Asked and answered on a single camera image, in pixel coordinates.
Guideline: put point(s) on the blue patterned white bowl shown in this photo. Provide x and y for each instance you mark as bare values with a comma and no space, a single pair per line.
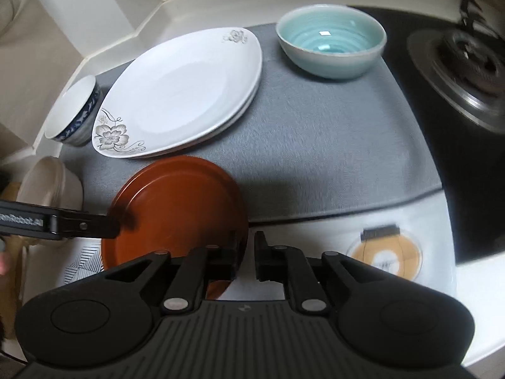
75,102

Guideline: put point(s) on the brown round plate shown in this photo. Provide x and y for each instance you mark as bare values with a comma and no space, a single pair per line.
177,205

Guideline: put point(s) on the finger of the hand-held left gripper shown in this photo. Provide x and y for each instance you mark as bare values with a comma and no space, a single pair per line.
85,226

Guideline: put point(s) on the silver stove burner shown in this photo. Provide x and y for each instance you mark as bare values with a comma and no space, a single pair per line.
457,71

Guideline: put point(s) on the round orange tag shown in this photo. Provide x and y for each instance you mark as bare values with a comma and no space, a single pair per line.
394,260

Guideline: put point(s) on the grey and white printed mat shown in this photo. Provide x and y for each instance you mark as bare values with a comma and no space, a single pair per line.
315,146

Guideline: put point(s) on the white floral plate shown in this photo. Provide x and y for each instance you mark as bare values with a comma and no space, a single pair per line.
242,113
177,90

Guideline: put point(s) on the light blue ceramic bowl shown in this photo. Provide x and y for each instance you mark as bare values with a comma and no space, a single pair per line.
329,43

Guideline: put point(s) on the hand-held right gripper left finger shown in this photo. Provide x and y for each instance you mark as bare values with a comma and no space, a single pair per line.
223,260

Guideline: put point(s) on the beige bowl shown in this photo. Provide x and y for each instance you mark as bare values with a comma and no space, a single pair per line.
47,181

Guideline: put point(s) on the black burner grate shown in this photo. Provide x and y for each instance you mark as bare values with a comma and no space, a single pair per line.
471,10

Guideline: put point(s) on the wooden cutting board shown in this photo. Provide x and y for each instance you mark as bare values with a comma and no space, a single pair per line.
20,252

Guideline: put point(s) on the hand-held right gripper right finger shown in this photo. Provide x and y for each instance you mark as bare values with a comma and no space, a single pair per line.
265,260

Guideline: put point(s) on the black gas stove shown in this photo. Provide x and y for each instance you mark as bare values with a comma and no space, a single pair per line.
453,166

